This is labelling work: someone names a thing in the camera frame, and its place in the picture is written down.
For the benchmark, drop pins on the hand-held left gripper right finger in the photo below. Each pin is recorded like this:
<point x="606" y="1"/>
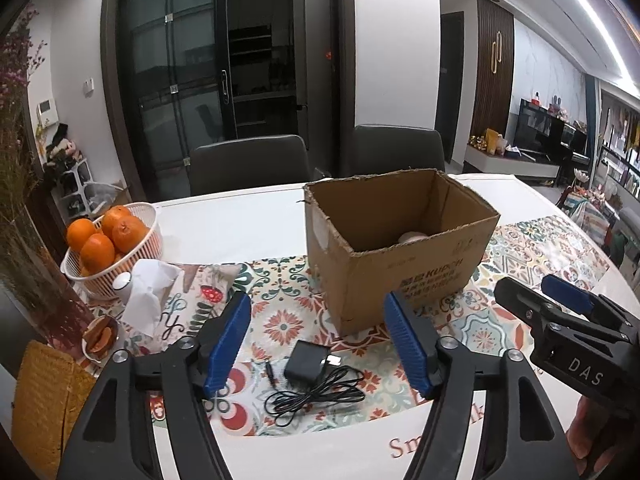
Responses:
<point x="407" y="345"/>

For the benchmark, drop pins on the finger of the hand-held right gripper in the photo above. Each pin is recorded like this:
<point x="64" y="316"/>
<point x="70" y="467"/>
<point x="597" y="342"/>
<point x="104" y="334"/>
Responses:
<point x="522" y="302"/>
<point x="565" y="290"/>

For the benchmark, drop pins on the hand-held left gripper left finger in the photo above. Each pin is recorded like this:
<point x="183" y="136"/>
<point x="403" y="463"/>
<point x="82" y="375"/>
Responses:
<point x="227" y="350"/>

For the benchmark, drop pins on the brown cardboard box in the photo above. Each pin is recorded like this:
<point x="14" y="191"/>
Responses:
<point x="380" y="280"/>

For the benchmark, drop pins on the beige round device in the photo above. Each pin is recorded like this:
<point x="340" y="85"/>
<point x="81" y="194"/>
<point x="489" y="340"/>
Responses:
<point x="412" y="236"/>

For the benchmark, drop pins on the person's right hand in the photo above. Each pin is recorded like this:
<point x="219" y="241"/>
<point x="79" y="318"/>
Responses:
<point x="587" y="440"/>

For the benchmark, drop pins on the striped cloth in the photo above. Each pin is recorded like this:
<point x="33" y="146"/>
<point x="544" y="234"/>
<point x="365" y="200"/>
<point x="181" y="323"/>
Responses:
<point x="590" y="210"/>

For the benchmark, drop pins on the floral tissue pouch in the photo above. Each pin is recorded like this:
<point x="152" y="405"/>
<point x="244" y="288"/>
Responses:
<point x="150" y="295"/>

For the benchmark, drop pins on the small white jar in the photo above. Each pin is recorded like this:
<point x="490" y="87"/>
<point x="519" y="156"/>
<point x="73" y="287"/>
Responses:
<point x="122" y="281"/>

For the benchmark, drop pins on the white plastic fruit basket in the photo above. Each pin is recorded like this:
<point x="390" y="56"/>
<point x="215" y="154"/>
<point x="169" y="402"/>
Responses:
<point x="145" y="255"/>

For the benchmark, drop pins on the small dish with orange peel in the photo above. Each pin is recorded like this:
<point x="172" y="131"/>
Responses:
<point x="100" y="337"/>

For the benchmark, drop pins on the television cabinet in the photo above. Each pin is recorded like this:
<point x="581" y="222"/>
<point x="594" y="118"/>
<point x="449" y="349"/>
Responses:
<point x="510" y="165"/>

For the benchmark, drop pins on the orange fruit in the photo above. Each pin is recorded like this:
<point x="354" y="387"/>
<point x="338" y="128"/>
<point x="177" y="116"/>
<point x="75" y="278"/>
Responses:
<point x="116" y="214"/>
<point x="130" y="235"/>
<point x="80" y="234"/>
<point x="97" y="254"/>

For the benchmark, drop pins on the black television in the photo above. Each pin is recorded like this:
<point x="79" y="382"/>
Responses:
<point x="537" y="127"/>

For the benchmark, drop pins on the dark dining chair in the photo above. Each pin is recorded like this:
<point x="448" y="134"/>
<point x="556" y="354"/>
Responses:
<point x="395" y="150"/>
<point x="250" y="165"/>

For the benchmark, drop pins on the yellow woven box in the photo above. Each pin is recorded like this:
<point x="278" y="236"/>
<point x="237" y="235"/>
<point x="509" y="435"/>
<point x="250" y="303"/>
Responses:
<point x="45" y="410"/>

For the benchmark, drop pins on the glass vase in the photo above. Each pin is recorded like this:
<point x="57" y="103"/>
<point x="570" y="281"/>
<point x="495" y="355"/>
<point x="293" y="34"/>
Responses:
<point x="40" y="290"/>

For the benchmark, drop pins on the dark room door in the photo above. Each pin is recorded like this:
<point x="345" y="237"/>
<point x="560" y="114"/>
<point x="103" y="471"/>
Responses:
<point x="450" y="90"/>

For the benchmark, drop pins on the white rack with plush toys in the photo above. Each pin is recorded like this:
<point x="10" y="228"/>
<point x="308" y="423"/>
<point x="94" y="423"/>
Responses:
<point x="70" y="175"/>

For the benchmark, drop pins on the ceiling light strip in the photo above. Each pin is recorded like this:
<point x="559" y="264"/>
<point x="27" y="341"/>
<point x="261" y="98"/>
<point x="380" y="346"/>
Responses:
<point x="600" y="20"/>

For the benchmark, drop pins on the dark sliding glass door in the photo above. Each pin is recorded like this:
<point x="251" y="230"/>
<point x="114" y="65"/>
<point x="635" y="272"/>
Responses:
<point x="170" y="60"/>

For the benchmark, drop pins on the grey refrigerator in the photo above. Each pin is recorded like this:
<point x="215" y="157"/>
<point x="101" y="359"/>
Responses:
<point x="312" y="60"/>

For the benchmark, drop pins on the dried purple flowers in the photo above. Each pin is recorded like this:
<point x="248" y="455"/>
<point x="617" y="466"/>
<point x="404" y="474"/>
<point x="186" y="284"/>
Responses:
<point x="12" y="110"/>

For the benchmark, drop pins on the wooden slat wall panel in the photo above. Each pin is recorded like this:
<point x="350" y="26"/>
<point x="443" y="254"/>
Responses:
<point x="485" y="100"/>

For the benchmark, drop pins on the gold wall ornament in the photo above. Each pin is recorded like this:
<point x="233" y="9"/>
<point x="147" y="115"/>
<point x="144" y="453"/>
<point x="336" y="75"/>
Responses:
<point x="496" y="55"/>

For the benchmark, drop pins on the white light switch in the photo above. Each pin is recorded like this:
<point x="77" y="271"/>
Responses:
<point x="89" y="87"/>

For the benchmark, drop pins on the white wall intercom panel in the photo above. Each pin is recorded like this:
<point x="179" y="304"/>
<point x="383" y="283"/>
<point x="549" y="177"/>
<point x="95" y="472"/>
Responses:
<point x="48" y="112"/>

